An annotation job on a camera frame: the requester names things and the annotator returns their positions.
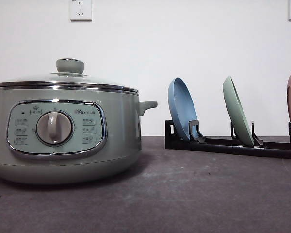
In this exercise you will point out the glass steamer lid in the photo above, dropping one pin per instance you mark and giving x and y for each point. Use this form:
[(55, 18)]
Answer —
[(69, 74)]

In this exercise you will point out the green plate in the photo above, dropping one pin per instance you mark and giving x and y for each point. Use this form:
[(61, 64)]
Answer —
[(237, 112)]

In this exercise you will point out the blue plate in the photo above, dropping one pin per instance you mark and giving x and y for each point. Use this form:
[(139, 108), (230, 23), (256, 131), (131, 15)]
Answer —
[(181, 106)]

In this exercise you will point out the green electric steamer pot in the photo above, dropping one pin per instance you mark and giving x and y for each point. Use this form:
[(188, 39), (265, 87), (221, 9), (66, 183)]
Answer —
[(68, 132)]

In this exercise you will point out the black plate rack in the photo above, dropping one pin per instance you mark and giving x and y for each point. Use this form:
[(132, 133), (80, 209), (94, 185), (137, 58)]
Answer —
[(231, 144)]

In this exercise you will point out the white wall socket left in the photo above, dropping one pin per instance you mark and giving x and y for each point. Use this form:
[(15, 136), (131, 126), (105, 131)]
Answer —
[(81, 11)]

